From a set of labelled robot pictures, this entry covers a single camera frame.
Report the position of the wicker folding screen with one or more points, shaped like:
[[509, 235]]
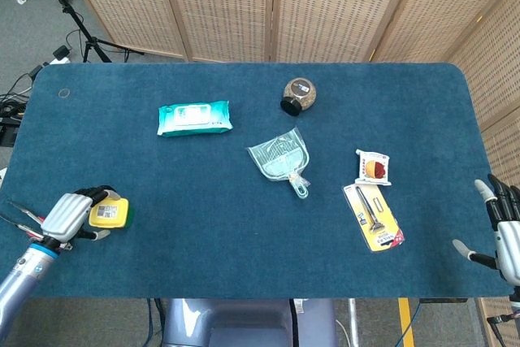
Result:
[[219, 5]]

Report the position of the white power strip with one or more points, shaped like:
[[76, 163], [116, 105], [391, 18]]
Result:
[[60, 60]]

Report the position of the yellow plastic box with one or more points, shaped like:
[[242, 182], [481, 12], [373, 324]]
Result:
[[109, 213]]

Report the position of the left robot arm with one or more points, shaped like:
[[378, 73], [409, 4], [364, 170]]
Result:
[[20, 278]]

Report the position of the metal table leg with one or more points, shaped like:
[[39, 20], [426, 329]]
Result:
[[353, 322]]

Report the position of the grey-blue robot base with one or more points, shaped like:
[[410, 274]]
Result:
[[243, 322]]

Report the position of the black tripod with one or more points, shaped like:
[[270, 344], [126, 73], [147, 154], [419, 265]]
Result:
[[92, 42]]

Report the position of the teal wet wipes pack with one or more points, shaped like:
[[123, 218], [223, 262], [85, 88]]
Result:
[[194, 118]]

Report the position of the glass jar with black lid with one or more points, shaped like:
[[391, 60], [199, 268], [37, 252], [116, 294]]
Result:
[[300, 94]]

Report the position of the thin rubber band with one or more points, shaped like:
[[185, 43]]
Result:
[[59, 93]]

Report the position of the razor in yellow blister pack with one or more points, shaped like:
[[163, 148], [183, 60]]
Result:
[[375, 217]]

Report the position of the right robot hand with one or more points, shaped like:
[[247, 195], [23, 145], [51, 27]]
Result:
[[508, 241]]

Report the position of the blue carpet table mat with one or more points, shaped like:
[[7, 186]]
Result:
[[203, 221]]

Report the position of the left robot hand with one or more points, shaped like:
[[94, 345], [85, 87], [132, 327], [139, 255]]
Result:
[[67, 217]]

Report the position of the mint green dustpan in bag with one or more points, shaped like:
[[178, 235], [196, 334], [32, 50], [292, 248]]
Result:
[[280, 158]]

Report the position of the white snack packet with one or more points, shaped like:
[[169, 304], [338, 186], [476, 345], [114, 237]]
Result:
[[373, 168]]

